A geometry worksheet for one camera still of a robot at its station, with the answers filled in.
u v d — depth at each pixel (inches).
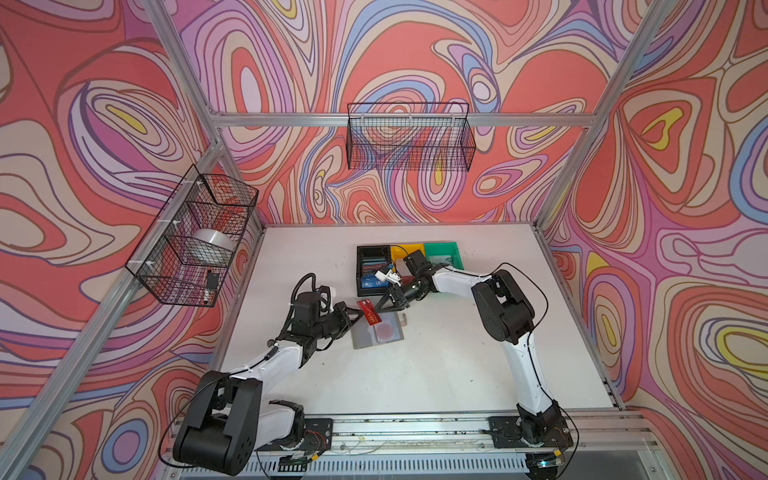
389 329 35.9
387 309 34.8
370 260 42.3
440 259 42.0
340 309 30.5
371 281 39.1
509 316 23.3
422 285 31.8
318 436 28.3
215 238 28.9
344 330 30.2
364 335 34.9
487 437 29.0
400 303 33.1
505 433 28.9
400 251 34.0
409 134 37.7
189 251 28.3
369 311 34.6
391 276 35.6
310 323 26.7
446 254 42.4
